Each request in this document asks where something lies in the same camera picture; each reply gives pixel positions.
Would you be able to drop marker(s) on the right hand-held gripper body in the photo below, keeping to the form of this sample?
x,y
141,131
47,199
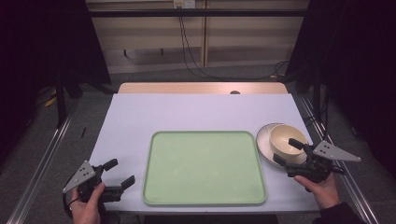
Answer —
x,y
320,165

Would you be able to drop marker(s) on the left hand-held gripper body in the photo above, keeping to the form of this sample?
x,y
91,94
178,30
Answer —
x,y
88,183

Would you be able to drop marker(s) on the cream bowl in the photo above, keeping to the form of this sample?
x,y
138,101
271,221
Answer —
x,y
287,143

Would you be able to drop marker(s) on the white plate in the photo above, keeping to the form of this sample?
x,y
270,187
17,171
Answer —
x,y
264,143

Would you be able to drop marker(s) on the person's left hand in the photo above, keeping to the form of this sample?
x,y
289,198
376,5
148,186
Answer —
x,y
87,207

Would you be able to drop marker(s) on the person's right hand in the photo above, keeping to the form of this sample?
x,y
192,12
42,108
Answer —
x,y
320,191

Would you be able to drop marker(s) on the white table mat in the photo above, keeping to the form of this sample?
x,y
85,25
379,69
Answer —
x,y
130,124

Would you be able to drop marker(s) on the black metal stand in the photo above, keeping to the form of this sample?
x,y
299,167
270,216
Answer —
x,y
317,93
60,99

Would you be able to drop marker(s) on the green tray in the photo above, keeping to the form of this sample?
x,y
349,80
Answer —
x,y
204,168

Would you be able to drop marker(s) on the aluminium rail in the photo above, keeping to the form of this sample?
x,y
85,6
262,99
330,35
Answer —
x,y
40,168
339,161

